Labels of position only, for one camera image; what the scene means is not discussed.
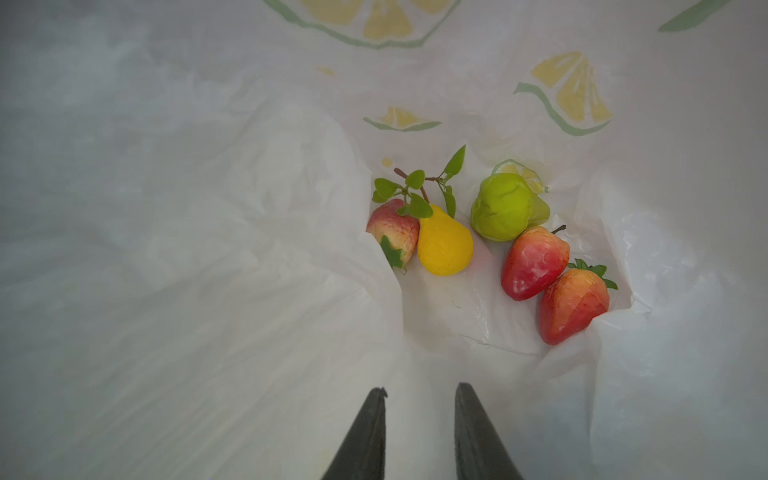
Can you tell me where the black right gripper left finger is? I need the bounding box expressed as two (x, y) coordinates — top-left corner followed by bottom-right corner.
(322, 387), (387, 480)

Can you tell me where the small red fake apple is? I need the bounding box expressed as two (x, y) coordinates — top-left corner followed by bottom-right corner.
(366, 199), (420, 269)

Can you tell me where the red orange fake strawberry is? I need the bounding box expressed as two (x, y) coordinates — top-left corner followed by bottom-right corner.
(538, 259), (618, 345)

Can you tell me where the green fake pear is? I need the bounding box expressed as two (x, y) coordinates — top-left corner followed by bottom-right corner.
(470, 159), (551, 242)

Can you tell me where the white lemon-print plastic bag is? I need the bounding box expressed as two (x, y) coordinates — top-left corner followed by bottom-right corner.
(1, 1), (767, 479)

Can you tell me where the yellow fake pear with leaves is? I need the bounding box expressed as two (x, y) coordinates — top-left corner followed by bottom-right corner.
(372, 146), (474, 276)

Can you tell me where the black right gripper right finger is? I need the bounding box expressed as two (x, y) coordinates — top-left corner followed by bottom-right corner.
(454, 382), (523, 480)

